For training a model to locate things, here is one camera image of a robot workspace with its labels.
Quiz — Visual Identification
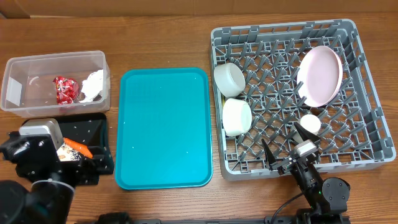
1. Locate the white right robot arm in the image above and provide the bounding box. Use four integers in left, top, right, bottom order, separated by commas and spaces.
261, 123, 351, 223

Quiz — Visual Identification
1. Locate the clear plastic bin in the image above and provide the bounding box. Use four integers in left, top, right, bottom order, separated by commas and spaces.
1, 50, 111, 118

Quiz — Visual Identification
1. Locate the teal plastic tray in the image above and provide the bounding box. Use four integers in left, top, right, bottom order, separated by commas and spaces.
114, 67, 213, 190

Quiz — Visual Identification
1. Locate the white plastic cup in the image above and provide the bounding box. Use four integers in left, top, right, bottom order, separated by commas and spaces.
290, 114, 321, 143

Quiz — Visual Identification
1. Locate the grey dishwasher rack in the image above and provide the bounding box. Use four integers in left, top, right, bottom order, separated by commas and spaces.
210, 19, 396, 181

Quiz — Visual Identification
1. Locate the foil wrapper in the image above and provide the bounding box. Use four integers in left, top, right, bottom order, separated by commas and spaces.
53, 76, 79, 105

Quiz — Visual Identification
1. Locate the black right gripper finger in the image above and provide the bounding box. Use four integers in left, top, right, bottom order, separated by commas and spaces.
261, 139, 277, 170
293, 122, 320, 147

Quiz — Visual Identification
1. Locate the rice and peanut pile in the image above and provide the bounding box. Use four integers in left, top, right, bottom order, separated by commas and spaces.
57, 144, 81, 162

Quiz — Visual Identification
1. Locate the grey bowl with rice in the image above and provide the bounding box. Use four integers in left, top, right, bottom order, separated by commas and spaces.
214, 63, 246, 98

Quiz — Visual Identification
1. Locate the black tray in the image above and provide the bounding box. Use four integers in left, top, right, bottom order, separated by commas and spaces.
21, 112, 108, 147

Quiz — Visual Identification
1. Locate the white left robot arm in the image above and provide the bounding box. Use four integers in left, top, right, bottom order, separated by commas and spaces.
1, 118, 114, 223

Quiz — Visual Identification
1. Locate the white napkin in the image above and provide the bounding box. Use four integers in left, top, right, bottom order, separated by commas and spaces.
78, 70, 104, 103

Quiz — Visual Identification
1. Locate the yellow plastic spoon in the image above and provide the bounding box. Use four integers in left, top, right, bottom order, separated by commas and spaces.
221, 96, 226, 107

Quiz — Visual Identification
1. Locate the orange carrot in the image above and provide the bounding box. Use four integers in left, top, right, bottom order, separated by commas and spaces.
63, 138, 93, 159

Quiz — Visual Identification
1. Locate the white bowl with peanuts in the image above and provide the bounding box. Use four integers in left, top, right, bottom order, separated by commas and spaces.
222, 98, 252, 137

